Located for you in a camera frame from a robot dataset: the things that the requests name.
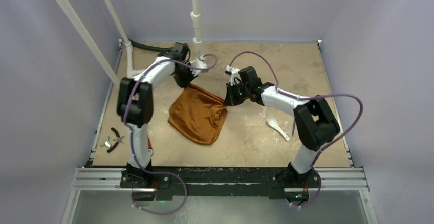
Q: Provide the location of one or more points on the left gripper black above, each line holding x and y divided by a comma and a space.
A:
184, 84

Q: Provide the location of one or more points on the aluminium extrusion rail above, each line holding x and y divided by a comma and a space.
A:
108, 179

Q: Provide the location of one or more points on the black handled pliers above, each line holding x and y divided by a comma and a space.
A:
111, 144

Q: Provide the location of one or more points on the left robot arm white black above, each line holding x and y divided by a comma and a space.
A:
135, 104

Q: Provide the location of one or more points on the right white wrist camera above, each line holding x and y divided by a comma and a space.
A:
234, 75

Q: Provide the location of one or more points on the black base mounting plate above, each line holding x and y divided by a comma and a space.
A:
164, 182

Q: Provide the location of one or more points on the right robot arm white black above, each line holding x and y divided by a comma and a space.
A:
315, 122

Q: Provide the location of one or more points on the white ceramic spoon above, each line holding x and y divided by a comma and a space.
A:
273, 123

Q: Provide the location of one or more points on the orange cloth napkin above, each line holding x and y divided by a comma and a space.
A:
198, 115

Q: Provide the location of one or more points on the small dark blue disc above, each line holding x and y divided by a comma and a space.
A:
293, 128

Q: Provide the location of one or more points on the white PVC pipe frame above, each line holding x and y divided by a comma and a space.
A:
132, 22

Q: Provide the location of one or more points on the red handled adjustable wrench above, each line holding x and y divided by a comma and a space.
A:
149, 148

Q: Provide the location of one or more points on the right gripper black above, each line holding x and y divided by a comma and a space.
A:
232, 95

